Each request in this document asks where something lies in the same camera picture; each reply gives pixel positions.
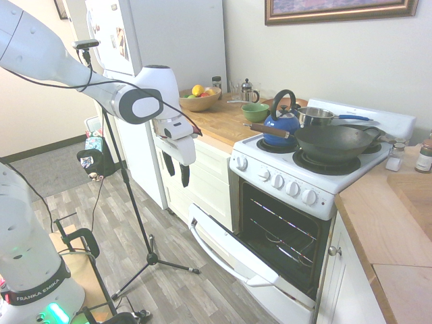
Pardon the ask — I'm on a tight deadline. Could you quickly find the black wok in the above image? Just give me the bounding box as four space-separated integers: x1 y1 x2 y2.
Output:
248 122 376 163

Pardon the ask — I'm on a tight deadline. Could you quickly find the black stereo camera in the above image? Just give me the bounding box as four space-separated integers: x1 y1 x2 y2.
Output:
72 39 100 50

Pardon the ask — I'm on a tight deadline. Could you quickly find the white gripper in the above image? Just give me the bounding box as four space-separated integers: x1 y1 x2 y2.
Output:
151 114 200 188

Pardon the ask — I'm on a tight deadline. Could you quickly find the spice jar with copper lid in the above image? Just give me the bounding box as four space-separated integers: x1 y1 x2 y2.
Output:
414 138 432 174

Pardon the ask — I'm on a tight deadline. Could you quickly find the framed wall picture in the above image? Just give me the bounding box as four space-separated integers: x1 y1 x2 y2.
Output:
264 0 420 26

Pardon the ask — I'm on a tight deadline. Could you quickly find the white electric stove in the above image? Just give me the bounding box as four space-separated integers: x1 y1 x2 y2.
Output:
228 98 417 324

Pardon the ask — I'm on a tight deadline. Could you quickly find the black bag with patches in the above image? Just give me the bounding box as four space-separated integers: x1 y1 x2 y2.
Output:
76 149 105 183

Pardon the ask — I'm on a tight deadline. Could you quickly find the black clamp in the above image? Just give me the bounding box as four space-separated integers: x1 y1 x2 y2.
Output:
53 212 119 324

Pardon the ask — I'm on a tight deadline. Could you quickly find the white oven door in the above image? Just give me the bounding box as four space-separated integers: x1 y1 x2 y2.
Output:
187 202 317 310

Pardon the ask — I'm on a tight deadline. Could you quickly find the glass french press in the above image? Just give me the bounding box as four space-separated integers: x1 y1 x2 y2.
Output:
241 78 261 103

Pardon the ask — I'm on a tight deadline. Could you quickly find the glass salt shaker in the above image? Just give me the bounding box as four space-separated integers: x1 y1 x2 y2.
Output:
385 142 406 171

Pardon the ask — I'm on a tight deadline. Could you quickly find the clear drinking glass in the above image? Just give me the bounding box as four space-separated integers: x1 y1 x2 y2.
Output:
229 79 243 101

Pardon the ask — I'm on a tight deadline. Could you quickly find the wooden fruit bowl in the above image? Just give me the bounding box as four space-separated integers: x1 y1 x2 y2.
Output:
178 86 223 113

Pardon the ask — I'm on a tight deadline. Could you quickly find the blue kettle with black handle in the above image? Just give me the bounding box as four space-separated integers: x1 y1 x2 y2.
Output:
263 89 302 148

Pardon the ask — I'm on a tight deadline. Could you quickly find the white refrigerator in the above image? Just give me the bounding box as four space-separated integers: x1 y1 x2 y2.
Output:
84 0 228 211

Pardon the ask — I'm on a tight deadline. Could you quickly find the white corner cabinet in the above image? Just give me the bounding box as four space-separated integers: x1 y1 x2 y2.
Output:
315 211 389 324

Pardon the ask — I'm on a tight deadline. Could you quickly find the steel saucepan with blue handle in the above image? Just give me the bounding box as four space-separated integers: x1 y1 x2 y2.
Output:
296 106 375 127

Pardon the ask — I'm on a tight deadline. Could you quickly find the green ceramic bowl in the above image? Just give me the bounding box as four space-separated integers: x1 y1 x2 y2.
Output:
241 103 271 123

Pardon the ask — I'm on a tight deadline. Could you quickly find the black camera tripod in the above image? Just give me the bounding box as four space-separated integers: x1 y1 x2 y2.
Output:
80 49 201 301

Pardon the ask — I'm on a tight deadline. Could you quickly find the white base cabinet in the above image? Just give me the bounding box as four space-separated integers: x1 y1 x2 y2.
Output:
153 133 240 234

